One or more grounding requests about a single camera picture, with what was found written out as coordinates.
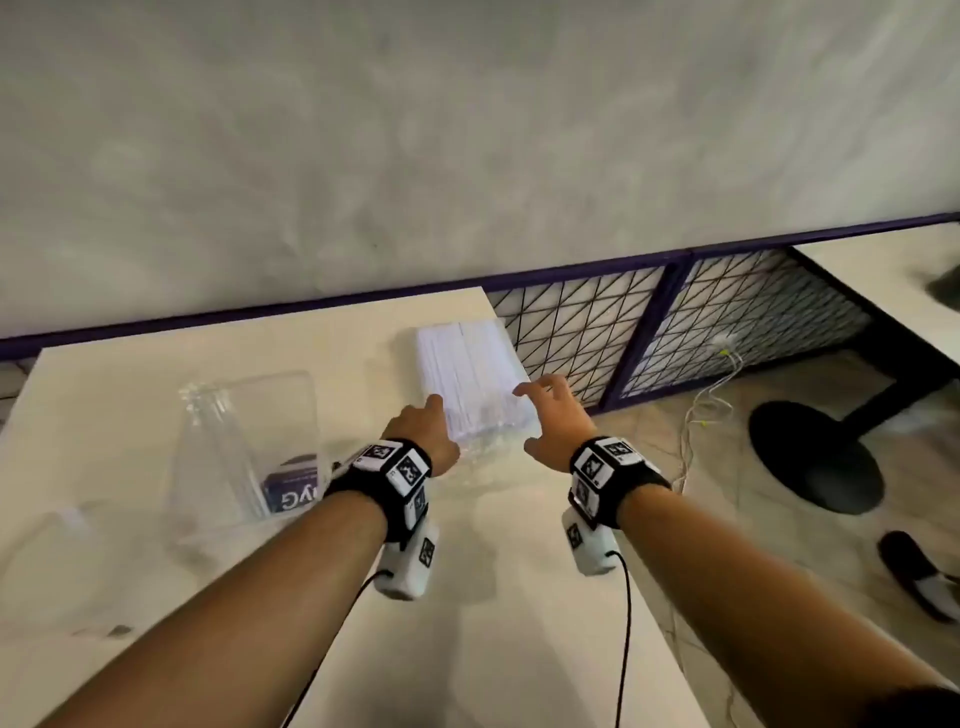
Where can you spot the person's left hand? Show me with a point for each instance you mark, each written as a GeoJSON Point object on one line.
{"type": "Point", "coordinates": [424, 431]}

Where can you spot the person's right hand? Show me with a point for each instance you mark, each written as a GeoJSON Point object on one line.
{"type": "Point", "coordinates": [562, 427]}

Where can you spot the clear plastic bag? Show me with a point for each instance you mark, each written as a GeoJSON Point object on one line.
{"type": "Point", "coordinates": [487, 405]}

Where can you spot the clear plastic cup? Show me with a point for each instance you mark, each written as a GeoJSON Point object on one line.
{"type": "Point", "coordinates": [67, 570]}

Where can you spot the person's right forearm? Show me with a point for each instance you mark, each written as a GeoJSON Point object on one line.
{"type": "Point", "coordinates": [750, 622]}

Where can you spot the person's left forearm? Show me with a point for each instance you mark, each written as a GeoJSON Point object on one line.
{"type": "Point", "coordinates": [225, 637]}

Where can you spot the clear acrylic sign stand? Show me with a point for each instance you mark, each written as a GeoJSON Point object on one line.
{"type": "Point", "coordinates": [247, 420]}

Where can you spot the black and white shoe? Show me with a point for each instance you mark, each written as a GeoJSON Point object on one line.
{"type": "Point", "coordinates": [911, 570]}

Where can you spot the black shirt sleeve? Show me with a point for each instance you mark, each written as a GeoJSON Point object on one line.
{"type": "Point", "coordinates": [922, 709]}

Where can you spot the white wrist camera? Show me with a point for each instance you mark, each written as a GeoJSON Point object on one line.
{"type": "Point", "coordinates": [589, 551]}
{"type": "Point", "coordinates": [405, 570]}

